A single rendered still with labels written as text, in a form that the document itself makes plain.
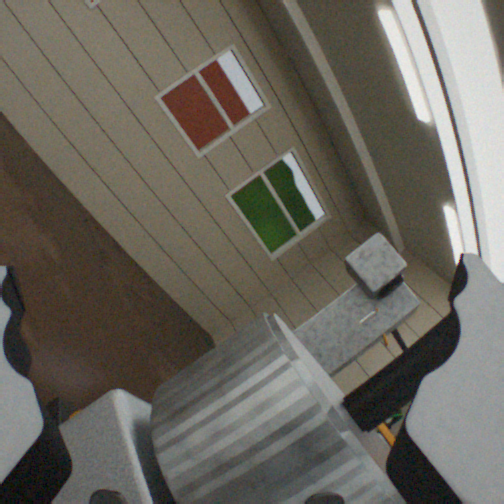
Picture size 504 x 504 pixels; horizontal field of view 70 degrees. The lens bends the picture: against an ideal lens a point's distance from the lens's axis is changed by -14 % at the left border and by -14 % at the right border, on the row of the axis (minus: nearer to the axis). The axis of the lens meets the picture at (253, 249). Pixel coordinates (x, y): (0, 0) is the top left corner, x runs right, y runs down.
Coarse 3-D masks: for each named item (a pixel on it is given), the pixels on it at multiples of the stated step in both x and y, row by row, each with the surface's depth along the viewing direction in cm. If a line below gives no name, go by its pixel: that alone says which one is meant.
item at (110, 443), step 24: (96, 408) 33; (120, 408) 32; (144, 408) 35; (72, 432) 33; (96, 432) 32; (120, 432) 31; (144, 432) 32; (72, 456) 31; (96, 456) 30; (120, 456) 29; (144, 456) 29; (72, 480) 29; (96, 480) 28; (120, 480) 28; (144, 480) 27
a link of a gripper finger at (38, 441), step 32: (0, 288) 9; (0, 320) 8; (0, 352) 7; (0, 384) 7; (32, 384) 7; (0, 416) 6; (32, 416) 6; (0, 448) 5; (32, 448) 6; (64, 448) 7; (0, 480) 5; (32, 480) 6; (64, 480) 6
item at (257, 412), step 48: (240, 336) 30; (288, 336) 30; (192, 384) 28; (240, 384) 26; (288, 384) 24; (192, 432) 25; (240, 432) 23; (288, 432) 23; (336, 432) 22; (192, 480) 23; (240, 480) 22; (288, 480) 21; (336, 480) 21; (384, 480) 22
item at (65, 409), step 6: (60, 396) 146; (54, 402) 144; (60, 402) 143; (66, 402) 147; (48, 408) 143; (54, 408) 141; (60, 408) 141; (66, 408) 144; (72, 408) 148; (78, 408) 152; (54, 414) 138; (60, 414) 138; (66, 414) 141; (54, 420) 136; (60, 420) 135; (66, 420) 139
